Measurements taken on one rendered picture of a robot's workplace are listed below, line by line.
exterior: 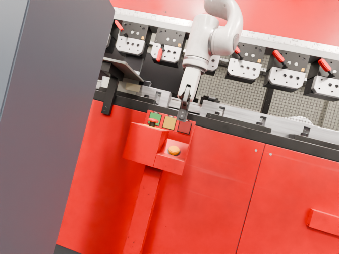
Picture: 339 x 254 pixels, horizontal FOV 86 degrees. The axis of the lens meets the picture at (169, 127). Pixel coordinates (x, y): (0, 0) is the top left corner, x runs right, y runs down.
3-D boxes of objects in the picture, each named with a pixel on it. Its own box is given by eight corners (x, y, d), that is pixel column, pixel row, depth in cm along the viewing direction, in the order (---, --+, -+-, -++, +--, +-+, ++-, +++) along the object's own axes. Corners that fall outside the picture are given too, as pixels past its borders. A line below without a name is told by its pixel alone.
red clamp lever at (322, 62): (324, 57, 80) (338, 74, 79) (318, 60, 84) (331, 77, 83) (320, 59, 80) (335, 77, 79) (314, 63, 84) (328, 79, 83)
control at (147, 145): (121, 158, 59) (135, 104, 58) (136, 152, 74) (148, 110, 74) (181, 176, 56) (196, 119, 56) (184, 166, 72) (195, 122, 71)
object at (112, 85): (89, 111, 75) (102, 60, 75) (106, 114, 90) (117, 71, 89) (98, 113, 75) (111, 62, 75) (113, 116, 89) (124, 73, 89)
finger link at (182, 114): (181, 100, 61) (176, 120, 61) (180, 100, 58) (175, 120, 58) (190, 103, 60) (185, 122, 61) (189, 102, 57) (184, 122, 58)
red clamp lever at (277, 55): (277, 48, 83) (290, 65, 82) (273, 52, 87) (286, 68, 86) (273, 51, 83) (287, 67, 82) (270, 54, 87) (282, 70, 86)
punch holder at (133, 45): (114, 49, 97) (122, 19, 97) (121, 56, 106) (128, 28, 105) (140, 55, 95) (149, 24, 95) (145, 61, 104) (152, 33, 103)
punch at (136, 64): (121, 70, 100) (125, 54, 100) (122, 72, 102) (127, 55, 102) (138, 74, 99) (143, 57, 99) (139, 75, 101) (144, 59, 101)
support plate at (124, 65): (84, 55, 74) (85, 53, 74) (112, 74, 100) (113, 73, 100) (125, 64, 72) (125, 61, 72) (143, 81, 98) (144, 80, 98)
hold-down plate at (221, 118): (205, 118, 86) (207, 112, 86) (204, 119, 92) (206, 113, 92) (270, 134, 82) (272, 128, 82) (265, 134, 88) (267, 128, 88)
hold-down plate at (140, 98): (98, 91, 94) (99, 85, 94) (103, 93, 99) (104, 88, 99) (152, 105, 90) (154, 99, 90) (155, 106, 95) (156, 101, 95)
